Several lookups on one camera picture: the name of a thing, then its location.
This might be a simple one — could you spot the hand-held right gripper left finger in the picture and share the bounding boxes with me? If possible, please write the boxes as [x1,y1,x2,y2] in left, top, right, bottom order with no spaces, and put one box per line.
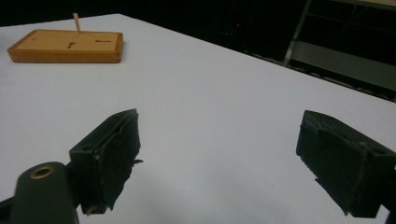
[68,108,144,216]

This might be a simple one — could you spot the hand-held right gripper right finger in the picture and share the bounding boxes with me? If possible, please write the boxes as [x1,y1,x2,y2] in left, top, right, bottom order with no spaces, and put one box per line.
[295,109,396,218]

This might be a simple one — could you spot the wooden board with slots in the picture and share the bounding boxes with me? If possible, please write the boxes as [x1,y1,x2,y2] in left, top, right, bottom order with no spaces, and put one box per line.
[7,29,124,64]

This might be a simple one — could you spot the thin wooden stick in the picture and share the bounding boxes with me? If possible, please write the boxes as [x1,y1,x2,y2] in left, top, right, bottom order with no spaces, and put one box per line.
[72,12,82,35]

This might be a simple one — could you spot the metal stand frame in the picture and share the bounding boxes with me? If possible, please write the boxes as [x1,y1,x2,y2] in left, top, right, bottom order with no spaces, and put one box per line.
[282,0,396,92]

